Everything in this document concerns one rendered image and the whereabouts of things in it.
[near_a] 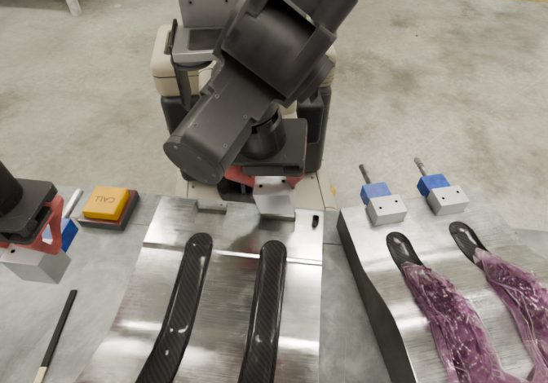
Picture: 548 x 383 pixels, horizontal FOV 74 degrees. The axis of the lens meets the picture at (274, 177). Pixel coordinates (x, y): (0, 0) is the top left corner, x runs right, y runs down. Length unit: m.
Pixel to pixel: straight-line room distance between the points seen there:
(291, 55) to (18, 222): 0.32
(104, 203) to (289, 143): 0.40
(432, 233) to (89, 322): 0.54
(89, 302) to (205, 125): 0.43
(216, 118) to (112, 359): 0.32
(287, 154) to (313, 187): 1.00
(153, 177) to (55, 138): 0.67
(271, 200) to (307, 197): 0.88
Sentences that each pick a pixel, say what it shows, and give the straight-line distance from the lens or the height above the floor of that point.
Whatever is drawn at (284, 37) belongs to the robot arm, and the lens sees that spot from 0.28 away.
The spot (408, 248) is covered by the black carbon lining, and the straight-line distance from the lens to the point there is 0.61.
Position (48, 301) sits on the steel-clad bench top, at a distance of 0.69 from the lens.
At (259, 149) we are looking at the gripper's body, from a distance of 0.39.
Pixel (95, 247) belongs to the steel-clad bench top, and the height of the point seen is 0.80.
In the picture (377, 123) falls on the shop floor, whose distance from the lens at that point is 2.17.
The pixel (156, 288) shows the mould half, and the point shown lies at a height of 0.88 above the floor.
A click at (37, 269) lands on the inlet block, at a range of 0.53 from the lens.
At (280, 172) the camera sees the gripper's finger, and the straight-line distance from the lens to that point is 0.41.
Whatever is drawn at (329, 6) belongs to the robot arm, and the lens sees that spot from 0.27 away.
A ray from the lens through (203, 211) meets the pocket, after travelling 0.60.
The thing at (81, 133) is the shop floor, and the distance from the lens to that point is 2.29.
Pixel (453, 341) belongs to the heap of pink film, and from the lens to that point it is 0.50.
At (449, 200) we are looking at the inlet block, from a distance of 0.65.
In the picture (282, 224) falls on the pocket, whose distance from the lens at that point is 0.58.
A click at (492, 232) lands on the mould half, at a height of 0.86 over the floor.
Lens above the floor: 1.35
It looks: 49 degrees down
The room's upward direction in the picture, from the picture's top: straight up
